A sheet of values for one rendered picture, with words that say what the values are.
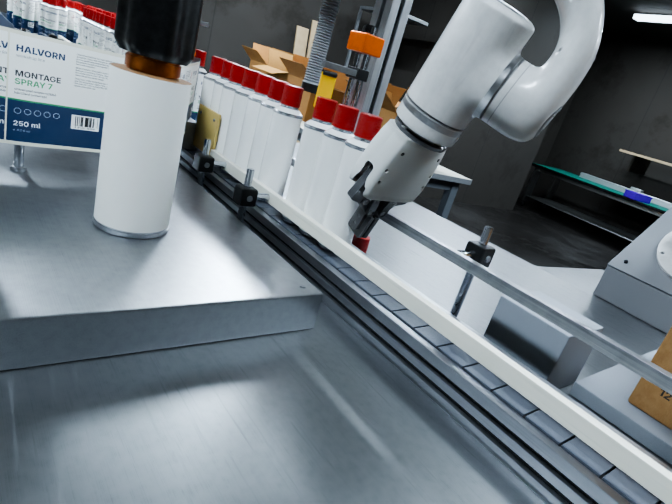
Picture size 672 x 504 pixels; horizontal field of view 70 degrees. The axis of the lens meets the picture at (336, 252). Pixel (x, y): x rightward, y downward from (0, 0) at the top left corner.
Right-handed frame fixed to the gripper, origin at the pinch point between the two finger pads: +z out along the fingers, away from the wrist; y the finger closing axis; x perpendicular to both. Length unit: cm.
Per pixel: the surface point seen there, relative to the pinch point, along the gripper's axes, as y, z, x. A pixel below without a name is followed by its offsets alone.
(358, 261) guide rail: 4.1, 1.4, 6.5
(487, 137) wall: -488, 117, -305
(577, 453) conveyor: 3.6, -7.1, 37.9
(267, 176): 2.4, 9.6, -21.8
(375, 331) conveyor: 5.5, 4.1, 15.8
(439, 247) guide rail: -3.0, -5.4, 10.6
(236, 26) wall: -191, 126, -439
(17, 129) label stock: 38.7, 10.5, -27.6
